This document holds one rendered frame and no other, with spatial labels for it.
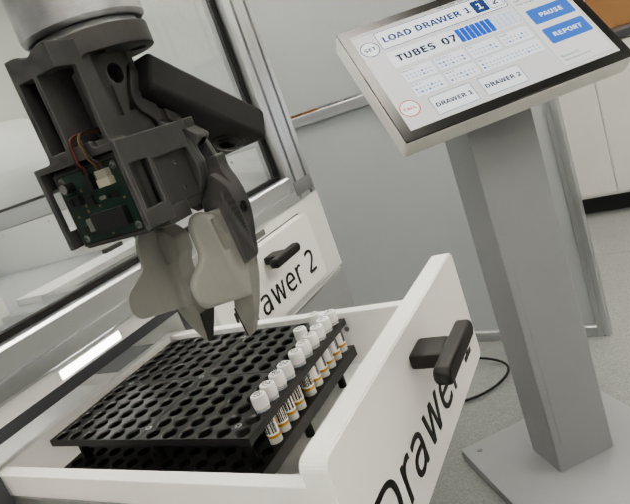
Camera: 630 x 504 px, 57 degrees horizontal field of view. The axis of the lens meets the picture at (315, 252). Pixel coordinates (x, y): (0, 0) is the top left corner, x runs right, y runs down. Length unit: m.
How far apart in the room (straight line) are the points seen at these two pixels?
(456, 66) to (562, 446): 0.95
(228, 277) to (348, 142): 1.93
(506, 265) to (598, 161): 2.06
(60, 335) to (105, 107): 0.31
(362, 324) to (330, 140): 1.79
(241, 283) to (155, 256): 0.07
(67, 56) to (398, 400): 0.29
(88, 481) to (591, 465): 1.36
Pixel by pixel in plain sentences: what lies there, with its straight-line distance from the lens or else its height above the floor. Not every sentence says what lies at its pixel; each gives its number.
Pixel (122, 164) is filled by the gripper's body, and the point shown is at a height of 1.10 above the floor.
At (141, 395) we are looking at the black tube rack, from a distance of 0.58.
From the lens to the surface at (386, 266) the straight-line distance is 2.40.
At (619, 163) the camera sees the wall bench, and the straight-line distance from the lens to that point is 3.37.
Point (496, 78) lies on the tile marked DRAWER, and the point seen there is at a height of 1.01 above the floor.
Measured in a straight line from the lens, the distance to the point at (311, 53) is 2.30.
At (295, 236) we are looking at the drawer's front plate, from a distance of 0.92.
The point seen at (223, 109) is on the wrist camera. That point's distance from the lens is 0.42.
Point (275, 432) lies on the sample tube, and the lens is 0.45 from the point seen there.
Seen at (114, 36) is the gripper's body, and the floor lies 1.17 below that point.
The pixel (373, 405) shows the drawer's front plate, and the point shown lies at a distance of 0.37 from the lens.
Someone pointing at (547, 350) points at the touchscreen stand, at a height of 0.37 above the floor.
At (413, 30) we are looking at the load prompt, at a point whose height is 1.15.
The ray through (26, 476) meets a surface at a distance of 0.56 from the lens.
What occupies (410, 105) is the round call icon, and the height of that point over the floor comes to 1.02.
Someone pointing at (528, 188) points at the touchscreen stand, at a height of 0.76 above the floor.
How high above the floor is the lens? 1.10
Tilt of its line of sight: 14 degrees down
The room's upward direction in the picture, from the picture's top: 20 degrees counter-clockwise
